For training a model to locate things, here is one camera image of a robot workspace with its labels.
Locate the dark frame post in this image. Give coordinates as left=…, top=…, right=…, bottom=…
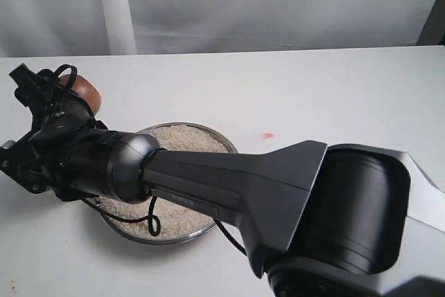
left=416, top=0, right=445, bottom=46

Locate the red mark on table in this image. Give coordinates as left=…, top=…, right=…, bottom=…
left=261, top=133, right=275, bottom=139

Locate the brown wooden cup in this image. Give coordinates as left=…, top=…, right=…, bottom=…
left=72, top=75, right=102, bottom=115

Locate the steel pan of rice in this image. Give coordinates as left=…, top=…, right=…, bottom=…
left=95, top=122, right=237, bottom=246

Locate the black cable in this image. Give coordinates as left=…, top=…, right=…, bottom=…
left=8, top=63, right=248, bottom=259

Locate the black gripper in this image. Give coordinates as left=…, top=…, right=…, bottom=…
left=1, top=98, right=125, bottom=202

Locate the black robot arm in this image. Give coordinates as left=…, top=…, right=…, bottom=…
left=1, top=109, right=444, bottom=296

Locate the white curtain backdrop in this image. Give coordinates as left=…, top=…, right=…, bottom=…
left=1, top=0, right=435, bottom=57

